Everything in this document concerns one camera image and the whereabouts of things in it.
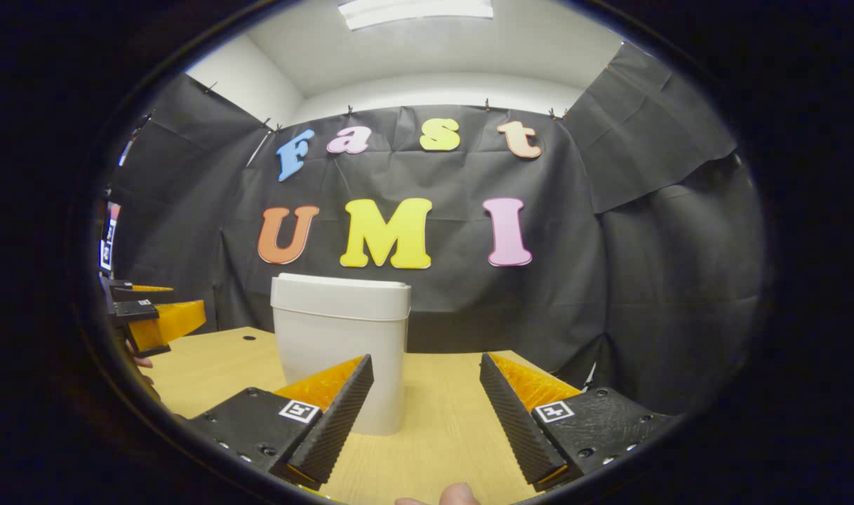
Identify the white desktop garbage bin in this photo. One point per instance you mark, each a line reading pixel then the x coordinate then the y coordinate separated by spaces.
pixel 342 351

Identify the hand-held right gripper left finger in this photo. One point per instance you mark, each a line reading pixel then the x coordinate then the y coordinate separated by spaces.
pixel 335 428

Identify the wooden desktop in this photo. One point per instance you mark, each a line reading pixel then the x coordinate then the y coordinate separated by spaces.
pixel 441 421

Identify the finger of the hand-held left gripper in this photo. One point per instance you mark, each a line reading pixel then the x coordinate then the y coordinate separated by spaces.
pixel 139 291
pixel 174 319

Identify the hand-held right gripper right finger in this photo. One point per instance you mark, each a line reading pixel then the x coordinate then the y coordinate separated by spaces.
pixel 518 428

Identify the long ceiling light panel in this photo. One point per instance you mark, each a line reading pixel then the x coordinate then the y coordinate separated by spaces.
pixel 416 12

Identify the computer monitor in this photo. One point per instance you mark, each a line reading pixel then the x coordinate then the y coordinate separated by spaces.
pixel 109 242

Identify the black backdrop cloth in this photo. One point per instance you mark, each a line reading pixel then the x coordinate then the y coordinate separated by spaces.
pixel 574 280

